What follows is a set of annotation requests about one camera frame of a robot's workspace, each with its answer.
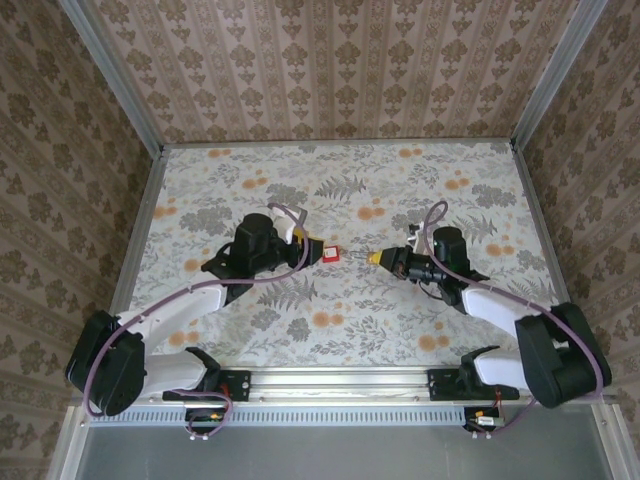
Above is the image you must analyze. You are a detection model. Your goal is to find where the right aluminium frame post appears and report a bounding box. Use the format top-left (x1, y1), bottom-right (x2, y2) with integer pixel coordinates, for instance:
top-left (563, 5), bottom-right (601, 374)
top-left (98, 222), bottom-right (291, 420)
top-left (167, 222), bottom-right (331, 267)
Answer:
top-left (509, 0), bottom-right (599, 151)

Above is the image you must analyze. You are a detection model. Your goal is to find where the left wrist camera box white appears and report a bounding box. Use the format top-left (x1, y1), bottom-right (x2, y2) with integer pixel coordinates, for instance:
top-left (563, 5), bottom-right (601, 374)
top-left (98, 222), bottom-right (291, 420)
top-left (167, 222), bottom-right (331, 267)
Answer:
top-left (271, 203), bottom-right (309, 245)

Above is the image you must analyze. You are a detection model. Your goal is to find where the aluminium table rail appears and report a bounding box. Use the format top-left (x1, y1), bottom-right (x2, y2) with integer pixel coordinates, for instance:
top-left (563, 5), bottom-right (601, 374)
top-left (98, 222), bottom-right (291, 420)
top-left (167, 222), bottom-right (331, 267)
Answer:
top-left (99, 148), bottom-right (167, 326)
top-left (509, 142), bottom-right (592, 351)
top-left (162, 138), bottom-right (516, 149)

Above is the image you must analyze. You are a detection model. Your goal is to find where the left side aluminium table rail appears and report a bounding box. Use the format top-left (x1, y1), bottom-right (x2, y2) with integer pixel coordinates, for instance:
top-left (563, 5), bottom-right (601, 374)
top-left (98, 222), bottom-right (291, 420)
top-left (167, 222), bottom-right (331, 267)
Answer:
top-left (99, 148), bottom-right (167, 326)

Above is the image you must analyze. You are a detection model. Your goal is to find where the aluminium mounting rail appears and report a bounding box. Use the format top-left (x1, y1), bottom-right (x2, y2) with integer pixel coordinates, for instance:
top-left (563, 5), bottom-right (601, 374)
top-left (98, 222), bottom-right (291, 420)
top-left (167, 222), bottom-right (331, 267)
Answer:
top-left (139, 363), bottom-right (619, 407)

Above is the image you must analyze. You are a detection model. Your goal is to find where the back aluminium table rail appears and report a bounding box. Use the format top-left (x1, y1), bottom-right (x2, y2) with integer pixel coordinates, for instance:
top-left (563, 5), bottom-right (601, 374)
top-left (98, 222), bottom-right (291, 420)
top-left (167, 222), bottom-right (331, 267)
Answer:
top-left (162, 138), bottom-right (516, 149)

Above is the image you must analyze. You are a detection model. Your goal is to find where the left aluminium frame post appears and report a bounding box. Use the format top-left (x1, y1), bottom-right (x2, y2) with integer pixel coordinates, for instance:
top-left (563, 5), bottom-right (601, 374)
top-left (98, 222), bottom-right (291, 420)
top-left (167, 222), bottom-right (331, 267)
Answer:
top-left (57, 0), bottom-right (166, 156)

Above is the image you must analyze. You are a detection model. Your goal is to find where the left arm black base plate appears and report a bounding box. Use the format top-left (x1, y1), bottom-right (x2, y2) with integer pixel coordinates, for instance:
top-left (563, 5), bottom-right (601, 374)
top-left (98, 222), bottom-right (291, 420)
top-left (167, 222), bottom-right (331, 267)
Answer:
top-left (164, 368), bottom-right (251, 402)

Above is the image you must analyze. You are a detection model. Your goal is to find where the grey slotted cable duct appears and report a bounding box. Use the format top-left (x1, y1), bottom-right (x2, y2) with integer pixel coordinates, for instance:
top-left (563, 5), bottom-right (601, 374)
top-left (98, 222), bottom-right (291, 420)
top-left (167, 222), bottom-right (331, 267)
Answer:
top-left (89, 405), bottom-right (469, 427)

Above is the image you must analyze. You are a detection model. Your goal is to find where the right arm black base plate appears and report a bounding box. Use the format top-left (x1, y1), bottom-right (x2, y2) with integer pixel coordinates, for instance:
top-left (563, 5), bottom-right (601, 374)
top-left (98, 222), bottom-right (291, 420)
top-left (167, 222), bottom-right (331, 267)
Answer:
top-left (427, 368), bottom-right (520, 401)

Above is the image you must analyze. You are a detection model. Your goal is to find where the right side aluminium table rail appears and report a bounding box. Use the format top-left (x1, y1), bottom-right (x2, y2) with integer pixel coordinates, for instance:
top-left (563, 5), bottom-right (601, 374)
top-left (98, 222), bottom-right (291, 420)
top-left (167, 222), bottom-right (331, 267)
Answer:
top-left (509, 142), bottom-right (592, 351)

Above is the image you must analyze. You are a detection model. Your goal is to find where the grey metal panel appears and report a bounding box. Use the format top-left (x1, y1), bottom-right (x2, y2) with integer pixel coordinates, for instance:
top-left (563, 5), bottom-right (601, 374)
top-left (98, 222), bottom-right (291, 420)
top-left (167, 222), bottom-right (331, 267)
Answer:
top-left (79, 425), bottom-right (615, 480)

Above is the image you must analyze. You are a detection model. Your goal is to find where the aluminium frame post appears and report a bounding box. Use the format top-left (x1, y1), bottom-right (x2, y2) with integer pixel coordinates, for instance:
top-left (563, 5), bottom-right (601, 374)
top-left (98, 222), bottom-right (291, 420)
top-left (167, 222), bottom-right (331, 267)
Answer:
top-left (57, 0), bottom-right (166, 156)
top-left (509, 0), bottom-right (599, 151)

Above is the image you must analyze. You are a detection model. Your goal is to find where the floral table cover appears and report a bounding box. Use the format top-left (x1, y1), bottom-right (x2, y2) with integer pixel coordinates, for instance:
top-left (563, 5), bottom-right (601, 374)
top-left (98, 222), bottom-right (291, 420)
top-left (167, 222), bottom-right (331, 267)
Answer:
top-left (113, 142), bottom-right (582, 369)

